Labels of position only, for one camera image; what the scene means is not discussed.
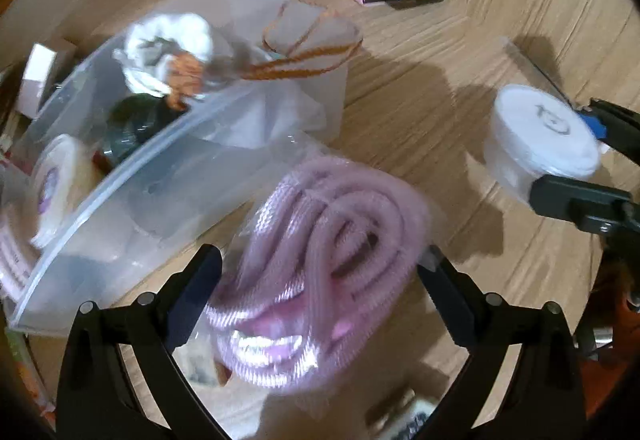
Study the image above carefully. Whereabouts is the clear plastic storage box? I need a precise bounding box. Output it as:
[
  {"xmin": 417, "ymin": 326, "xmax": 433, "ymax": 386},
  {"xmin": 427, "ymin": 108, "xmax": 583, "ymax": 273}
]
[{"xmin": 2, "ymin": 0, "xmax": 348, "ymax": 336}]

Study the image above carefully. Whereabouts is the clear plastic ruler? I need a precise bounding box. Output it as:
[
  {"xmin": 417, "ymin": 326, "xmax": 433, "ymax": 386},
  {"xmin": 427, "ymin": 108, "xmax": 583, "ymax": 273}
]
[{"xmin": 500, "ymin": 36, "xmax": 581, "ymax": 108}]

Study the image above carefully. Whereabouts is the white round jar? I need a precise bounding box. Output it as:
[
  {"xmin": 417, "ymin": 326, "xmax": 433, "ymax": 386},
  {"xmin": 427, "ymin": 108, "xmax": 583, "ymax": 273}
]
[{"xmin": 482, "ymin": 84, "xmax": 603, "ymax": 206}]

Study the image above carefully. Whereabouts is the white tape roll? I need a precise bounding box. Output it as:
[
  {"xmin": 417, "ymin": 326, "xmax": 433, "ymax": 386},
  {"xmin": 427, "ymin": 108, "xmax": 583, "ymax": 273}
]
[{"xmin": 30, "ymin": 134, "xmax": 96, "ymax": 248}]

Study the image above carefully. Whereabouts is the small white box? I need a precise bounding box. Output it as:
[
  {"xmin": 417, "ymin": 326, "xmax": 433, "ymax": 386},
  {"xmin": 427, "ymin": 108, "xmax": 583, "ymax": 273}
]
[{"xmin": 17, "ymin": 38, "xmax": 78, "ymax": 118}]

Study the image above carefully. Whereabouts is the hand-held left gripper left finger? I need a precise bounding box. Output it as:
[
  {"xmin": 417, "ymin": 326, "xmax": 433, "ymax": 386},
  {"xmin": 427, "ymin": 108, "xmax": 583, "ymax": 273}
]
[{"xmin": 55, "ymin": 244, "xmax": 223, "ymax": 440}]

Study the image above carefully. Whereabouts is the bagged pink cable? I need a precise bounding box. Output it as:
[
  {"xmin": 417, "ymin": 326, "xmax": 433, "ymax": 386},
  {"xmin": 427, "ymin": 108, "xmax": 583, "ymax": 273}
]
[{"xmin": 192, "ymin": 130, "xmax": 433, "ymax": 393}]

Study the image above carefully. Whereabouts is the dark green round object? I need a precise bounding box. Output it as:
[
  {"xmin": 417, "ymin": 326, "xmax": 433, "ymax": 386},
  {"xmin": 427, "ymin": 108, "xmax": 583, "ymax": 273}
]
[{"xmin": 102, "ymin": 93, "xmax": 188, "ymax": 161}]

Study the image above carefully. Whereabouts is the wooden desk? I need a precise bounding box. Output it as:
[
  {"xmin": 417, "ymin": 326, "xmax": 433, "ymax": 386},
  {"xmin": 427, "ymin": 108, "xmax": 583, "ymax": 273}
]
[{"xmin": 0, "ymin": 0, "xmax": 640, "ymax": 440}]

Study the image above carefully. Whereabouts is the white drawstring bag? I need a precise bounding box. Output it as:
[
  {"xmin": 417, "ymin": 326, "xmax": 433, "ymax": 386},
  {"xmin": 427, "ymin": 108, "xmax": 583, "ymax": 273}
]
[{"xmin": 112, "ymin": 0, "xmax": 365, "ymax": 156}]

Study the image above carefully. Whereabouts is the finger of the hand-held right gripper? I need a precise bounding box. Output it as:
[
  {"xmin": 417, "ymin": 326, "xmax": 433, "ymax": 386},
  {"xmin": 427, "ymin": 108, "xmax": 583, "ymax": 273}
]
[
  {"xmin": 575, "ymin": 98, "xmax": 640, "ymax": 156},
  {"xmin": 530, "ymin": 175, "xmax": 640, "ymax": 237}
]

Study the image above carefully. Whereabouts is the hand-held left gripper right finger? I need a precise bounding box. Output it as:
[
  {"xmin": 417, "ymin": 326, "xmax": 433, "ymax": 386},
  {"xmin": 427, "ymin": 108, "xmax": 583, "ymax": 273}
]
[{"xmin": 417, "ymin": 245, "xmax": 586, "ymax": 440}]

